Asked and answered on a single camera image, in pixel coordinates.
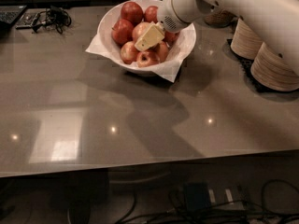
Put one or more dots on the red apple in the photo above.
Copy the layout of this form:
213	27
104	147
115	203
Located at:
170	37
162	51
122	31
150	14
132	12
129	52
147	58

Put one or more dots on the red apple front middle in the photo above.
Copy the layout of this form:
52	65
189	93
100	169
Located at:
147	58

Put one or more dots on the red apple front right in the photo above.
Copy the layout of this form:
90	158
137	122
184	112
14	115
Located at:
162	51

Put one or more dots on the glass jar with nuts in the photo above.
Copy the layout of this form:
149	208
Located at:
220	18

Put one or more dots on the black laptop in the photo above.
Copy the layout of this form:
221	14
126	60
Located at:
10	14

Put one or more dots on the red apple front left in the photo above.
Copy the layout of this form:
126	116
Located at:
129	52

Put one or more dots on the white paper napkin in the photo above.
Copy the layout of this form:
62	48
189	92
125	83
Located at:
169	69

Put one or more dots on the white bowl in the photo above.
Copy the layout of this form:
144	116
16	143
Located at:
109	38

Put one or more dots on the red apple top middle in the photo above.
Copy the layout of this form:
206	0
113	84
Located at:
150	14

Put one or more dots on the red apple top left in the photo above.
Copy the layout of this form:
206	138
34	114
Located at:
132	12

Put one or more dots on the black power adapter on floor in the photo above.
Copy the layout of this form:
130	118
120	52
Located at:
196	196

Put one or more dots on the pale yellow-red centre apple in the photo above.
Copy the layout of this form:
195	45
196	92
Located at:
139	30

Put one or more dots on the stack of paper plates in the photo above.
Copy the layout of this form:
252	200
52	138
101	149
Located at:
270	70
245	43

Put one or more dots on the black mat under plates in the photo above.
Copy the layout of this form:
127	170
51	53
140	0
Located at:
246	64

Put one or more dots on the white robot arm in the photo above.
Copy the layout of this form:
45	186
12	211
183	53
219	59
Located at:
276	22

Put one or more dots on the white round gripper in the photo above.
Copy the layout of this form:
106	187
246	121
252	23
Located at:
165	17

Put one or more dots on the stack of paper plates right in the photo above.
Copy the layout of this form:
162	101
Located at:
270	70

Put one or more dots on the stack of paper plates left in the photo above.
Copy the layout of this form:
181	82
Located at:
245	43

